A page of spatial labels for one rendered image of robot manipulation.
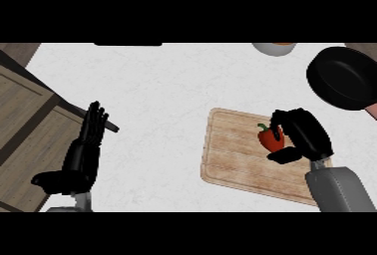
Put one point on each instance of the wooden cabinet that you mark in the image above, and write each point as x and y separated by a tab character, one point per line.
24	126

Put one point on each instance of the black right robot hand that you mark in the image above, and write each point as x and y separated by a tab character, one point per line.
307	136

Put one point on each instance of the red bell pepper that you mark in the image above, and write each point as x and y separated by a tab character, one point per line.
271	139

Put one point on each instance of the wooden cutting board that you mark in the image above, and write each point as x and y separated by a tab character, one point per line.
240	156

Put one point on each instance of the white bowl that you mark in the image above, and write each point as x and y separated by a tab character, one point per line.
276	48

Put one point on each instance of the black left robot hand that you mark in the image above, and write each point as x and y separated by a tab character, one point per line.
83	156

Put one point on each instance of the black pot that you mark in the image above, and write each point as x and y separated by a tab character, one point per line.
344	78

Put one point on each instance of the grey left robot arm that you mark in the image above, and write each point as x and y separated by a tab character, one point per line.
74	203

